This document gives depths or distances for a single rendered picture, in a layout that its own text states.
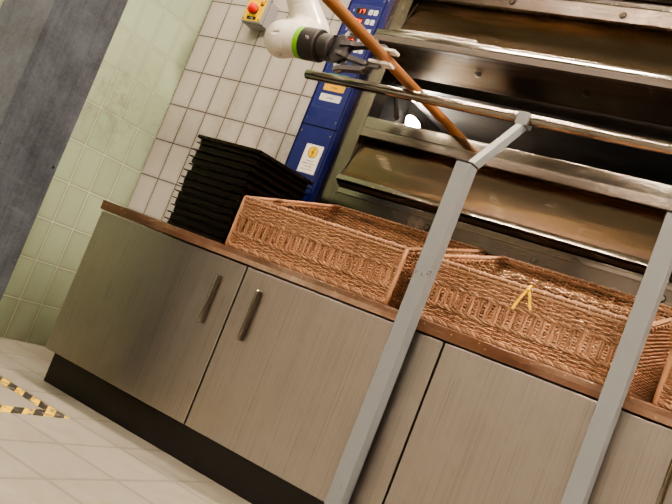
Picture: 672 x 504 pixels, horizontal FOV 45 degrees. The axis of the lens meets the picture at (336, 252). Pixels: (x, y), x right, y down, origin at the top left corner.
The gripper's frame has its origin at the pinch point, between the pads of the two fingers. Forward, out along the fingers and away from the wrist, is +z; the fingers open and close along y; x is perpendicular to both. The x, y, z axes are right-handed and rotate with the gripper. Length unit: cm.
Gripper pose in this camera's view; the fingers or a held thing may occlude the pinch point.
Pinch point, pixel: (383, 57)
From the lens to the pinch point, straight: 222.6
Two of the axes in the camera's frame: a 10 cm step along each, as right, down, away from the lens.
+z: 8.0, 2.8, -5.3
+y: -3.7, 9.3, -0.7
